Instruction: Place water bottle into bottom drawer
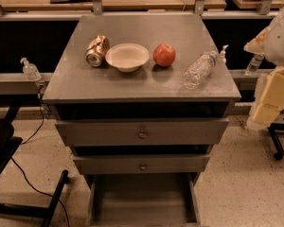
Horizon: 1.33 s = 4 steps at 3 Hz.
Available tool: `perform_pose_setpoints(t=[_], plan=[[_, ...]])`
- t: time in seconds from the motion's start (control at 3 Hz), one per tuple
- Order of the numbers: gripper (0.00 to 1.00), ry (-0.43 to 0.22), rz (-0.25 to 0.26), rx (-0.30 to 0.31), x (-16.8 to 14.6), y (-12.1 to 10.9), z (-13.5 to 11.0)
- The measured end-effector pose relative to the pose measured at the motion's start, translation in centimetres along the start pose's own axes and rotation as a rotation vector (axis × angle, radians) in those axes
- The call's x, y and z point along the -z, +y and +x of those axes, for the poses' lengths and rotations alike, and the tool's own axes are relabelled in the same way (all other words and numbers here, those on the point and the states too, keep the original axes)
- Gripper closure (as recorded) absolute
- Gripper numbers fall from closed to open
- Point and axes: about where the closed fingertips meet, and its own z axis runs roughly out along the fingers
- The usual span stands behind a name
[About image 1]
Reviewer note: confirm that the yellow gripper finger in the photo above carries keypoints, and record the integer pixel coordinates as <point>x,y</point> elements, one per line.
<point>269,100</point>
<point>256,46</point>

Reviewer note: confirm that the clear plastic water bottle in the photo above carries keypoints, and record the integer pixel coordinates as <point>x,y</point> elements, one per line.
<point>197,73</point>

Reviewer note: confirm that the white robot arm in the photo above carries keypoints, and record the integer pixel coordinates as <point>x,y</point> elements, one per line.
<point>274,44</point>

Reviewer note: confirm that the background water bottle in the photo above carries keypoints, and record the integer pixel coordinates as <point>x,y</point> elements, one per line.
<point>254,64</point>

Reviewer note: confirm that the small pump bottle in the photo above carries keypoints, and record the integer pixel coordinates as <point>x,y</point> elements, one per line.
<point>223,53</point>

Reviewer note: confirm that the grey top drawer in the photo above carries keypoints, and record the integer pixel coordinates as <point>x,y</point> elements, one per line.
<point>90,133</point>

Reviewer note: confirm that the grey middle drawer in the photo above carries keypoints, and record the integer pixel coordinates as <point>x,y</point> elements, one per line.
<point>140,164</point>

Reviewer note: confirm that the grey drawer cabinet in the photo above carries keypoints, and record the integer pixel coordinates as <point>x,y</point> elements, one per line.
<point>78,91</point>

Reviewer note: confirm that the grey open bottom drawer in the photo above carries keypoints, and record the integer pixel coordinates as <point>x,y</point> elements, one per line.
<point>143,200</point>

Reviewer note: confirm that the clear hand sanitizer bottle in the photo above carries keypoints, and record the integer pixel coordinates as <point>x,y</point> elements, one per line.
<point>30,70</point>

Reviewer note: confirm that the red apple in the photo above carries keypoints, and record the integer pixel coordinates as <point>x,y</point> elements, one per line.
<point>164,55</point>

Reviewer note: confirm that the white paper bowl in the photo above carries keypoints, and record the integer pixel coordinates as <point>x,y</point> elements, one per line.
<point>127,57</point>

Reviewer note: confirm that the crushed gold soda can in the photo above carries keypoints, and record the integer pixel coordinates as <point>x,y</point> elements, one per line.
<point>96,50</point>

